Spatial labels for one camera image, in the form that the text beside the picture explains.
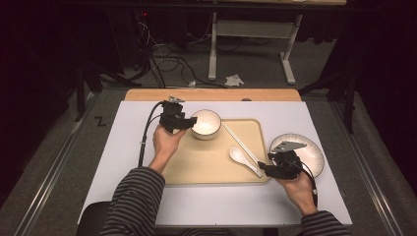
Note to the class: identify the small white paper scrap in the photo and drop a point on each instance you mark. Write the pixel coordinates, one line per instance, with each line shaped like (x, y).
(192, 84)

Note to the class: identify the aluminium floor rail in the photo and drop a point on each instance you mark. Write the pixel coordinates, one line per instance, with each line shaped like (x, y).
(49, 177)
(370, 177)

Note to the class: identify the black chair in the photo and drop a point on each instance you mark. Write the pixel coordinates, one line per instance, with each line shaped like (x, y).
(91, 219)

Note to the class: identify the black metal stand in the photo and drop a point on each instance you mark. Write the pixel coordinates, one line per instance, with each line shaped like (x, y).
(349, 98)
(82, 88)

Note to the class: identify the white board mat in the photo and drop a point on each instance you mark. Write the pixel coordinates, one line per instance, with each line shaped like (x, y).
(131, 137)

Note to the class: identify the crumpled white paper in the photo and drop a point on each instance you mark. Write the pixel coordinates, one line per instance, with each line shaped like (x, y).
(234, 80)

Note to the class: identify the person's left hand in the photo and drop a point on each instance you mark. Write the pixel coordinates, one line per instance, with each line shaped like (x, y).
(165, 144)

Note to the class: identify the white ceramic spoon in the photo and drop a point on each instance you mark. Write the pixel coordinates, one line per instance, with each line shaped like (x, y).
(239, 155)

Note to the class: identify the white chopstick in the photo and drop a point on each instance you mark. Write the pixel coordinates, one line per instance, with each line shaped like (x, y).
(241, 144)
(245, 145)

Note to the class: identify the beige plastic tray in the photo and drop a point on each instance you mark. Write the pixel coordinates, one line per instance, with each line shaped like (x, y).
(209, 160)

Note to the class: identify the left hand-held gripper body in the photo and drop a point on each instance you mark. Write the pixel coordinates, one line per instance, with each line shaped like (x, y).
(170, 114)

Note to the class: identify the white metal desk frame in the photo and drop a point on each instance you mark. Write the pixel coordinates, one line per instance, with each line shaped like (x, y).
(252, 29)

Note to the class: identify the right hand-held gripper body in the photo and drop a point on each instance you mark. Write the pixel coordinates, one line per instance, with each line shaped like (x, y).
(286, 164)

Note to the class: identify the white bowl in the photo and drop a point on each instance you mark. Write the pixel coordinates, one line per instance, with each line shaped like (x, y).
(206, 123)

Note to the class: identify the person's right hand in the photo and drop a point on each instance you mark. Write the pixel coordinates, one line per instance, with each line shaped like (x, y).
(300, 193)

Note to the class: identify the white plate with dark rim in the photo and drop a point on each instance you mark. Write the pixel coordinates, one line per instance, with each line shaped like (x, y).
(311, 154)

